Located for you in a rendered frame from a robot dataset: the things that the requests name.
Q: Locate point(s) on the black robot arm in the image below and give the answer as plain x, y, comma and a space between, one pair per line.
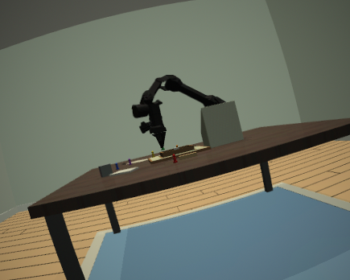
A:
173, 84

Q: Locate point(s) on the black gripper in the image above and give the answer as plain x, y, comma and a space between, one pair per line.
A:
158, 128

